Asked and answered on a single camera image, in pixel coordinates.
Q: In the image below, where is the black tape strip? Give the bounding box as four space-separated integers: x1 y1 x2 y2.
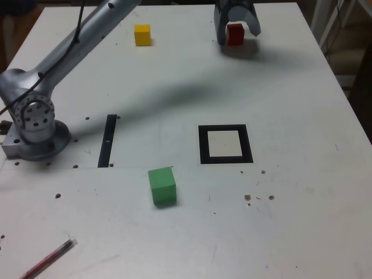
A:
98 114 117 169

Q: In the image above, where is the yellow cube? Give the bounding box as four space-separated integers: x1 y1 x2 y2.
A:
134 24 152 47

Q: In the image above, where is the green cube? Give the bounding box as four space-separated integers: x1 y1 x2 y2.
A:
147 167 177 208

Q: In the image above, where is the black bulky background object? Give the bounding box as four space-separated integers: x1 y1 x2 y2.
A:
348 48 372 140

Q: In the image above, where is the red cube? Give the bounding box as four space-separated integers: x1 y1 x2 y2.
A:
226 23 245 47

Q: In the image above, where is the red pen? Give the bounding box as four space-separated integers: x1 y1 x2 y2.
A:
19 237 78 279

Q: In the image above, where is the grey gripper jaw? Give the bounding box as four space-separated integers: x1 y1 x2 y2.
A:
213 0 231 46
227 0 262 38

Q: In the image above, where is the white metal rack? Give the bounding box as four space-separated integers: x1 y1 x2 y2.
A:
310 0 372 52

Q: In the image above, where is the black tape square outline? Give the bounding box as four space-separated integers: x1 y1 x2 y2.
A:
198 124 254 165

